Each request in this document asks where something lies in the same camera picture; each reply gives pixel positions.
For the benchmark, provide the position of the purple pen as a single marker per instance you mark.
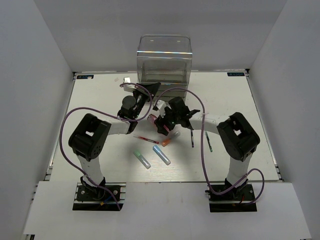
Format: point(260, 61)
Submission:
point(192, 139)

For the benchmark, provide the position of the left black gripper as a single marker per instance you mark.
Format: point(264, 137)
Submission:
point(153, 87)

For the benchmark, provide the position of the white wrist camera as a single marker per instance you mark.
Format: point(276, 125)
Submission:
point(160, 106)
point(127, 85)

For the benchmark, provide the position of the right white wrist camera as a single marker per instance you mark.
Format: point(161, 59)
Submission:
point(160, 106)

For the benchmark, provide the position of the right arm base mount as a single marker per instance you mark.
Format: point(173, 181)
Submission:
point(231, 202)

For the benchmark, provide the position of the red pen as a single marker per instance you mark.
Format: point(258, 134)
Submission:
point(146, 139)

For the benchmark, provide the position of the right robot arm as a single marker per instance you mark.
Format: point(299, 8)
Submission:
point(239, 138)

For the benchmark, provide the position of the orange capped highlighter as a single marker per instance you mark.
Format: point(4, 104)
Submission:
point(170, 139)

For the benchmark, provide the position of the blue capped highlighter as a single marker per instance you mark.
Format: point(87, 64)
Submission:
point(161, 155)

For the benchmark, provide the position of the clear acrylic drawer organizer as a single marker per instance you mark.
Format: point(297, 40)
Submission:
point(167, 59)

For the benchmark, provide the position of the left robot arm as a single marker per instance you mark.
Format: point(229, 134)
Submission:
point(88, 138)

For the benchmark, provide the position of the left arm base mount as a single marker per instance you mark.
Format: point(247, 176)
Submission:
point(86, 200)

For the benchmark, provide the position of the green pen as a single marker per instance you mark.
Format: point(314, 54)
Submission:
point(208, 141)

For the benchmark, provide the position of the pink capped glue tube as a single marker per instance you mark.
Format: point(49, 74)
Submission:
point(160, 127)

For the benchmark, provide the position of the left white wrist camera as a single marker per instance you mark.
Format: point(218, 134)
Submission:
point(127, 85)

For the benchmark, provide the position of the green capped highlighter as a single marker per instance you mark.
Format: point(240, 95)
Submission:
point(142, 159)

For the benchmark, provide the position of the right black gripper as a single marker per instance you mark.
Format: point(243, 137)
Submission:
point(160, 122)

